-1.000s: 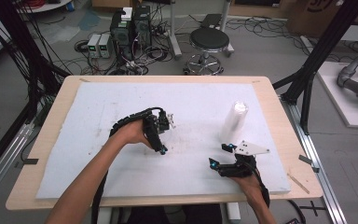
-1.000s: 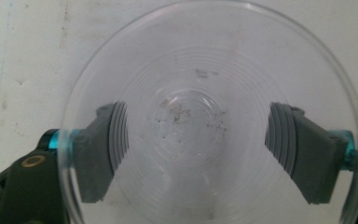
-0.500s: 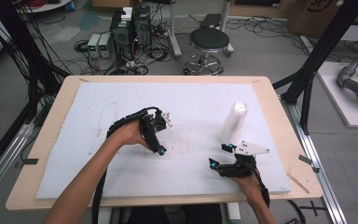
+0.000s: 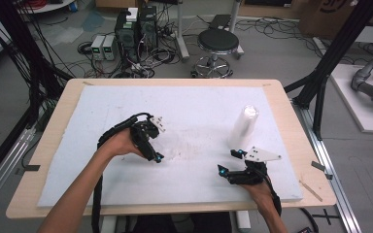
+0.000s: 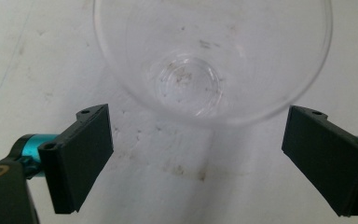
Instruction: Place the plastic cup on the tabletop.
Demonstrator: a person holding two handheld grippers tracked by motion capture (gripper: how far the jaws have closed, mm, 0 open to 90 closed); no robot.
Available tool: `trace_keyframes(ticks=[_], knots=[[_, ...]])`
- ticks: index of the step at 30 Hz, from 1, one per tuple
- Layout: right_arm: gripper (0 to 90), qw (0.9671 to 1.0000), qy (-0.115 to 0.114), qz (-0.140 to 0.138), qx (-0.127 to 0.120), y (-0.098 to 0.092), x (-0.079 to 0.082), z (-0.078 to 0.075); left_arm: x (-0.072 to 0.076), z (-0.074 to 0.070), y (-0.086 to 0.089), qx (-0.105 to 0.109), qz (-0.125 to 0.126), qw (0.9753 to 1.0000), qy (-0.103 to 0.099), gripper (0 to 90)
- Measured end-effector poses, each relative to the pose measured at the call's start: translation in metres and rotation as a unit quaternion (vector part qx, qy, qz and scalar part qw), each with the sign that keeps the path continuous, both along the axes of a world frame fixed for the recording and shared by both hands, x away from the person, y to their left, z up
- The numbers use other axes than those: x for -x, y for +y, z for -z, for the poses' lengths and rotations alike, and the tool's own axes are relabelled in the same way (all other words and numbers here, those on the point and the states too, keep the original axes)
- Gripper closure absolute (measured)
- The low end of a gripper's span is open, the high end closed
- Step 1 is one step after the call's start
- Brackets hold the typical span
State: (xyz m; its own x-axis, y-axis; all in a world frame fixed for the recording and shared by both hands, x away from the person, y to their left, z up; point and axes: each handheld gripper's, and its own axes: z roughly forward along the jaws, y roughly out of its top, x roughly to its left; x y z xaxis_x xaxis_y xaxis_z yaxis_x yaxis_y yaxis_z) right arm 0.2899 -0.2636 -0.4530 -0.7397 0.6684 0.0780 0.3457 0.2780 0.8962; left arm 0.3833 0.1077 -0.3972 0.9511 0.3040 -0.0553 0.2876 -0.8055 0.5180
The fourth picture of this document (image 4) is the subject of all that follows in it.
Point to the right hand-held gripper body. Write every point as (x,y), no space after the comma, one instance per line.
(260,154)

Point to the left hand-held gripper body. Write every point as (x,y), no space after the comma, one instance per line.
(144,131)

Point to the person's left hand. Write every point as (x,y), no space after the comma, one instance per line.
(121,144)

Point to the person's right hand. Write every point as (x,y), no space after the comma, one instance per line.
(262,194)

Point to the white plastic bottle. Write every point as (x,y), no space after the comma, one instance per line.
(243,126)

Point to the white foam mat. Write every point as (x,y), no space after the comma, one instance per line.
(191,106)

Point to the white table leg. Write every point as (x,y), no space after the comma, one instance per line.
(110,225)
(243,221)

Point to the person's dark pants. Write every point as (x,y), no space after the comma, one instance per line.
(181,223)

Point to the small grey tape piece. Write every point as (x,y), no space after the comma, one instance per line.
(329,176)

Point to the grey power supply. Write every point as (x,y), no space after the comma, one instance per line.
(109,48)
(97,47)

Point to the black computer tower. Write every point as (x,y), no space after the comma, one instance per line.
(126,39)
(149,27)

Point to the white desk leg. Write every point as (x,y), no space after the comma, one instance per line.
(182,32)
(236,29)

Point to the white board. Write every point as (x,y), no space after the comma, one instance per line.
(362,110)

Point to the black round stool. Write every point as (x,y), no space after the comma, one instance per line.
(218,40)

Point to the white box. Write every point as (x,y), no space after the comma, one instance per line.
(132,14)

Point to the black tape strip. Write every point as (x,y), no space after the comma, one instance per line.
(32,168)

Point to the black flat device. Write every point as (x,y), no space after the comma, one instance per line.
(220,21)

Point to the blue tape roll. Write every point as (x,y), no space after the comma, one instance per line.
(73,6)

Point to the cardboard box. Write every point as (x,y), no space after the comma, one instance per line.
(330,16)

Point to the aluminium rail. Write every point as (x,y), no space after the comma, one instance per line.
(330,168)
(3,171)

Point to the black frame post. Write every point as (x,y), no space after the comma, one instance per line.
(333,55)

